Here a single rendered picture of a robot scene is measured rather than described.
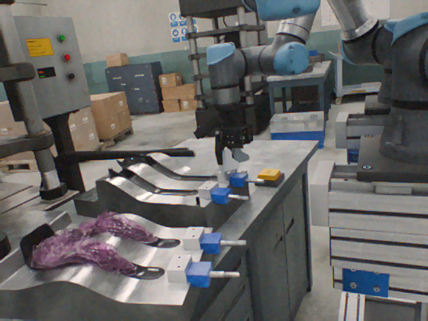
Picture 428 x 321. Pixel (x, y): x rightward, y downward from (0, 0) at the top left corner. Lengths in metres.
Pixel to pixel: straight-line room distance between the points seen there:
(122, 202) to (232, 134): 0.37
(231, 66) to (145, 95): 7.15
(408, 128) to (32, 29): 1.38
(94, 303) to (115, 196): 0.42
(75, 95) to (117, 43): 7.23
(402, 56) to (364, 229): 0.31
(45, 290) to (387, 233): 0.64
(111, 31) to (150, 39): 1.05
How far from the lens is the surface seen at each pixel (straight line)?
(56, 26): 1.68
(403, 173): 0.62
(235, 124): 0.93
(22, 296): 0.80
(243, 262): 1.11
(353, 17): 1.18
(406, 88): 0.65
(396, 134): 0.67
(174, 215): 0.94
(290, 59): 0.82
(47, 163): 1.44
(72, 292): 0.72
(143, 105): 8.10
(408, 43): 0.64
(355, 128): 1.15
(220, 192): 0.90
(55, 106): 1.62
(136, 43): 8.60
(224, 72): 0.90
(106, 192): 1.07
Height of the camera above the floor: 1.26
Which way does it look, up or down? 18 degrees down
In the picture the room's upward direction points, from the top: 8 degrees counter-clockwise
